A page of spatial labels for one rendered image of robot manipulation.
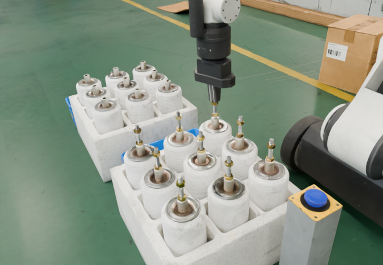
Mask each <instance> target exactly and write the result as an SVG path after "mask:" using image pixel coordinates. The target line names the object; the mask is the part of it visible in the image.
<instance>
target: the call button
mask: <svg viewBox="0 0 383 265"><path fill-rule="evenodd" d="M304 199H305V201H306V202H307V203H308V204H309V205H310V206H312V207H322V206H324V205H325V204H326V203H327V199H328V197H327V195H326V194H325V193H324V192H323V191H321V190H319V189H309V190H307V191H306V192H305V195H304Z"/></svg>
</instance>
